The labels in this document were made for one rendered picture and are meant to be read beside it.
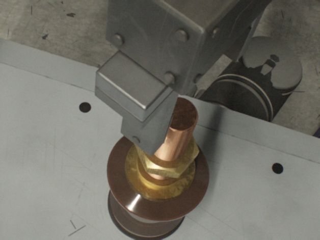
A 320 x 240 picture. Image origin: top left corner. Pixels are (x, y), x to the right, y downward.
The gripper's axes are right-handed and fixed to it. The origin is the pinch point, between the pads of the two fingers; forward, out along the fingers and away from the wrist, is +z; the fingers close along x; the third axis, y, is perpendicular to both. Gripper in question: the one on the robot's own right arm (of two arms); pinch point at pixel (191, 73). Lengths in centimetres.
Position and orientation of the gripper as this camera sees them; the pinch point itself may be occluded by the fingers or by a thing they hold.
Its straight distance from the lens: 36.1
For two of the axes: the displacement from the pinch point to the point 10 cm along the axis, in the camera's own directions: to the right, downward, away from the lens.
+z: -1.2, 4.6, 8.8
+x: -6.2, 6.6, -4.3
